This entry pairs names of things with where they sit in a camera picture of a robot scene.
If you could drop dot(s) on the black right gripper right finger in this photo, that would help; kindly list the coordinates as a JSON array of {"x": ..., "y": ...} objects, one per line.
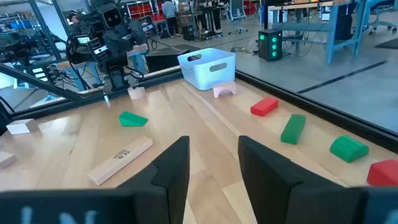
[{"x": 273, "y": 186}]

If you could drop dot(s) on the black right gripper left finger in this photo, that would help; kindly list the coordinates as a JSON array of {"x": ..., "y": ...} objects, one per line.
[{"x": 161, "y": 186}]

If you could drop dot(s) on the labelled long natural wood block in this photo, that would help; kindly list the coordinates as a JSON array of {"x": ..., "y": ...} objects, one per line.
[{"x": 121, "y": 160}]

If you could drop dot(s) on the natural wood rounded block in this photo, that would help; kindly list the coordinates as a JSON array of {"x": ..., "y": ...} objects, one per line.
[{"x": 136, "y": 92}]

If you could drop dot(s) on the long green block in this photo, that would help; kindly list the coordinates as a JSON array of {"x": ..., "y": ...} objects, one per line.
[{"x": 293, "y": 129}]

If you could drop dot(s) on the green wedge block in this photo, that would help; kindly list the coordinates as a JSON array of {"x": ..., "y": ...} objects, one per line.
[{"x": 132, "y": 119}]

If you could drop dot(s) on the red rectangular block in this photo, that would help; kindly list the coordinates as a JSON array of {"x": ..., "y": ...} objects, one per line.
[{"x": 264, "y": 106}]

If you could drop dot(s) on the green half-cylinder block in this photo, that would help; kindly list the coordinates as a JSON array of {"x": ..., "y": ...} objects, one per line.
[{"x": 349, "y": 149}]

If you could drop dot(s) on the small red block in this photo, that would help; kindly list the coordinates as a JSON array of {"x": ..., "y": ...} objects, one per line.
[{"x": 384, "y": 173}]

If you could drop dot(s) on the natural wood rectangular block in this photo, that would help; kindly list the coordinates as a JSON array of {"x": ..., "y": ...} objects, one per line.
[
  {"x": 20, "y": 127},
  {"x": 5, "y": 159}
]

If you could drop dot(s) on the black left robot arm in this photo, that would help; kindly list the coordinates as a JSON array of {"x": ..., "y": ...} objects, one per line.
[{"x": 119, "y": 77}]

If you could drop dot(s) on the blue-legged wooden table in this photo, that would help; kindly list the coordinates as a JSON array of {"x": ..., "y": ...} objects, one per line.
[{"x": 139, "y": 63}]

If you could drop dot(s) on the shelf with red bins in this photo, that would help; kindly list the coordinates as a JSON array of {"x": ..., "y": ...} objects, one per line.
[{"x": 141, "y": 9}]

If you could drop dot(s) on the person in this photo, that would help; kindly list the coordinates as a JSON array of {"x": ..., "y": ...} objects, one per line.
[
  {"x": 74, "y": 21},
  {"x": 169, "y": 14}
]

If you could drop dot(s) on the office chair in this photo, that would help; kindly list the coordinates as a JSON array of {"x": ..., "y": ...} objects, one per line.
[
  {"x": 237, "y": 12},
  {"x": 382, "y": 14}
]

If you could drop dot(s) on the black computer tower green lights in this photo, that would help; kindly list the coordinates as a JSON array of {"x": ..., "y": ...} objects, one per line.
[{"x": 270, "y": 45}]

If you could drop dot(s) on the blue workbench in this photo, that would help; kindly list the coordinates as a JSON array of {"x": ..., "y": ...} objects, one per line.
[{"x": 330, "y": 31}]

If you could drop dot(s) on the black floor mat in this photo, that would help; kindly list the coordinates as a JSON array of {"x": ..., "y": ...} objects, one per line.
[{"x": 388, "y": 43}]

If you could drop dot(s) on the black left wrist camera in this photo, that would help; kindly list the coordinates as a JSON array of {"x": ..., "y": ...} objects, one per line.
[{"x": 112, "y": 17}]

